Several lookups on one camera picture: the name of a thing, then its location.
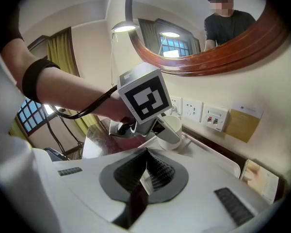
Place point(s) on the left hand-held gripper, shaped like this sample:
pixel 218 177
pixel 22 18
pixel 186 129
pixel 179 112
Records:
pixel 145 98

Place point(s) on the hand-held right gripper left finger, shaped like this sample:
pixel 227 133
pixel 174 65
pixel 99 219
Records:
pixel 87 178

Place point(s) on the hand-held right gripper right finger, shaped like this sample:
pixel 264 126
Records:
pixel 208 190

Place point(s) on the white cup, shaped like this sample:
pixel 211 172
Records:
pixel 174 127

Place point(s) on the white rectangular tray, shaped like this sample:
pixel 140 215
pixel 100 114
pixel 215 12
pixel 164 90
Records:
pixel 208 159

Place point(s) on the person's left hand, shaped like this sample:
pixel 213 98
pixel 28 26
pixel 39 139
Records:
pixel 114 108

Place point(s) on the grey armchair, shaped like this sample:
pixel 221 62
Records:
pixel 55 154

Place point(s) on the white printed card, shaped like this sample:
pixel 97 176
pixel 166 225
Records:
pixel 262 181

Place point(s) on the black tripod stand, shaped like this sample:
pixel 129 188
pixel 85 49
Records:
pixel 53 135

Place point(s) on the lattice window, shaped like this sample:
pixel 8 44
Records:
pixel 30 118

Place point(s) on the oval wooden framed mirror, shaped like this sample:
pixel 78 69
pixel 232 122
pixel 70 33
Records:
pixel 220 57

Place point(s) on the silver desk lamp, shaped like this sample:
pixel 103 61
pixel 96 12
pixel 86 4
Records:
pixel 124 27

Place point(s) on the green curtain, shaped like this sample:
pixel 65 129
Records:
pixel 60 52

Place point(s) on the white wall socket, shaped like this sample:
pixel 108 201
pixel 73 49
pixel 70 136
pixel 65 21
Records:
pixel 176 102
pixel 214 118
pixel 192 110

